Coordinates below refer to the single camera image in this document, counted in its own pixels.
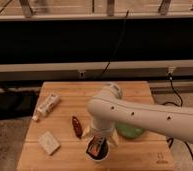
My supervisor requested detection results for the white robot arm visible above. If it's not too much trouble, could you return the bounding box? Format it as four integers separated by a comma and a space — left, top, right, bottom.
86, 82, 193, 144

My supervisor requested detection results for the green bowl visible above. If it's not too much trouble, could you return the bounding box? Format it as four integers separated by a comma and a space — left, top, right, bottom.
115, 123, 144, 139

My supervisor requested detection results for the beige rectangular sponge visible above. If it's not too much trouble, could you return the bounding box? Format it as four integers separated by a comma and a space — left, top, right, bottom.
38, 131, 60, 155

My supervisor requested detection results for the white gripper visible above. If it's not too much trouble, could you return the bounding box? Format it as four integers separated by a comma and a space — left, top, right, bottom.
82, 125, 119, 147

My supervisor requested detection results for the white wall outlet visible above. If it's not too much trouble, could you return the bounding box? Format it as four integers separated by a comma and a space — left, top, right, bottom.
168, 66, 176, 74

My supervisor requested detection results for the black hanging cable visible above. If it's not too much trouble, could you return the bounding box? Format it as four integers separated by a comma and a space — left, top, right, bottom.
99, 9, 130, 77

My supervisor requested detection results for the white toothpaste tube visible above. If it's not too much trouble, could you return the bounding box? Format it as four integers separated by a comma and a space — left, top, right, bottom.
32, 93, 60, 122

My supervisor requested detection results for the dark red oblong object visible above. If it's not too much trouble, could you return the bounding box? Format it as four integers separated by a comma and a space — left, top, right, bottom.
72, 116, 83, 138

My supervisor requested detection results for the dark red eraser block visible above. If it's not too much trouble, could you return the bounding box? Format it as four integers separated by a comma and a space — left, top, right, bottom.
86, 136, 106, 157

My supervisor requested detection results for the black power cable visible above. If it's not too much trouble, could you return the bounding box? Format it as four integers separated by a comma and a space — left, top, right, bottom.
162, 73, 193, 171

